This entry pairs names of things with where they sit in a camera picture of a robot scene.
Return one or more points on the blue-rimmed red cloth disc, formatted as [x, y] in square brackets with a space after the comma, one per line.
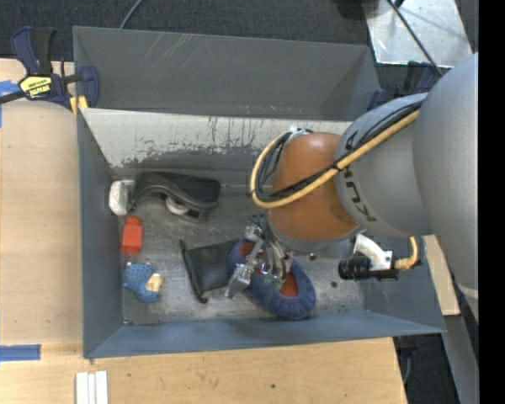
[294, 303]

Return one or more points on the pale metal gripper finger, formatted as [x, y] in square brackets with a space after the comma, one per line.
[244, 272]
[232, 288]

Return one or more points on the white rounded plastic thing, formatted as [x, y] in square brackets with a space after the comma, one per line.
[118, 198]

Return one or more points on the black cylinder on white bracket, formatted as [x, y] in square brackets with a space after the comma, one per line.
[357, 267]

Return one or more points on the red toy brick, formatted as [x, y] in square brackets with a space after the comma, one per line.
[131, 236]

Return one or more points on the grey metal bin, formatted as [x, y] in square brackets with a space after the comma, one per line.
[219, 78]

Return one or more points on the blue dotted toy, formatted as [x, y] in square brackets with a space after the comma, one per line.
[139, 280]

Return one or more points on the pale wood board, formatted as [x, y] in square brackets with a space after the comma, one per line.
[38, 225]

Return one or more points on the black cloth pouch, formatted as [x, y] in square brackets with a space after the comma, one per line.
[208, 267]

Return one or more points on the black curved shoe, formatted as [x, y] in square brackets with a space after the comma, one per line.
[181, 189]

